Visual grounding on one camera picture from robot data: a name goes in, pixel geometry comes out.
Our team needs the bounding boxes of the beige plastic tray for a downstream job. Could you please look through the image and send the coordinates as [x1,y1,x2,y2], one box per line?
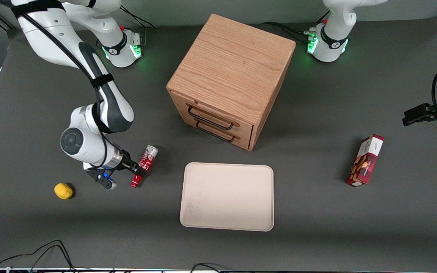
[179,162,275,232]

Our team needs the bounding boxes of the long black floor cable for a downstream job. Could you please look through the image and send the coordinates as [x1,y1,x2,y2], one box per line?
[0,240,75,271]

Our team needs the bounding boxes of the red coke bottle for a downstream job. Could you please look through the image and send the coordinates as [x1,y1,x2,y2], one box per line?
[130,145,159,188]

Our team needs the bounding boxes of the red cookie box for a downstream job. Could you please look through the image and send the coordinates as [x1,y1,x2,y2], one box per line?
[346,134,385,187]

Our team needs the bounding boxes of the black drawer handle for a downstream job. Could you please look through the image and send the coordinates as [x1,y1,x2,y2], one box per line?
[196,121,237,143]
[187,105,235,130]

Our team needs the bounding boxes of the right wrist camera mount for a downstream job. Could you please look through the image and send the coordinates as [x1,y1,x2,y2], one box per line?
[83,163,118,190]

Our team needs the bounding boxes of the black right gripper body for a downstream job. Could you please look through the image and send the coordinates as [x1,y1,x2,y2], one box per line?
[118,150,138,172]

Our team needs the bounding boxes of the wooden drawer cabinet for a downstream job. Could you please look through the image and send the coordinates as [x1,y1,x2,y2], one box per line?
[166,14,296,152]

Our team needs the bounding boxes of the black left arm base cables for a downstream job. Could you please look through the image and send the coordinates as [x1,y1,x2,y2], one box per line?
[260,11,331,43]

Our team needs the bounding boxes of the black right arm base cable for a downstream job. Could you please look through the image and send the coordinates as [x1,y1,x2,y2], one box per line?
[119,5,155,29]

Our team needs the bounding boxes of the black cable at table edge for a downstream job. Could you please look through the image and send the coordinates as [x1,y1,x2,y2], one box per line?
[190,263,223,273]

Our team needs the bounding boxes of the yellow lemon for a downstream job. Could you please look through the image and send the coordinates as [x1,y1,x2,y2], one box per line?
[54,183,74,200]

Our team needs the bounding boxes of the black cable along right arm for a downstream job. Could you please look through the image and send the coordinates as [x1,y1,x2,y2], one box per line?
[12,6,109,169]

